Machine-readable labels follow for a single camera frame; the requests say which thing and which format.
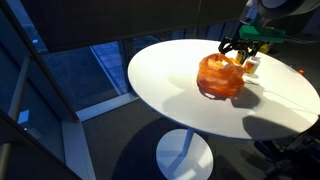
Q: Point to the orange plastic bag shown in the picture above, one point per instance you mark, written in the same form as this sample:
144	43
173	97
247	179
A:
216	80

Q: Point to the white round table base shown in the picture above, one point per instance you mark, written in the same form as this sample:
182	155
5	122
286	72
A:
186	160

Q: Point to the white table pole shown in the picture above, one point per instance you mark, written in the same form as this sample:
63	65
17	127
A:
186	140

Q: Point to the clear bottle with white cap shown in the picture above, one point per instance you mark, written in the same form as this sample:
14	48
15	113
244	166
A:
251	66

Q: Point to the small yellow object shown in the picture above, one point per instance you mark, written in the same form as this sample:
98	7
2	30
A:
265	48

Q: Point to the dark equipment stand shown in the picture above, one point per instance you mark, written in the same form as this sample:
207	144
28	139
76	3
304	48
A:
293	153

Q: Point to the small orange object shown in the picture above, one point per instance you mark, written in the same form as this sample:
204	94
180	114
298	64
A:
301	71

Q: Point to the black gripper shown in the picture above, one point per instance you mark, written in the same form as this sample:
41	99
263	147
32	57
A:
246	44

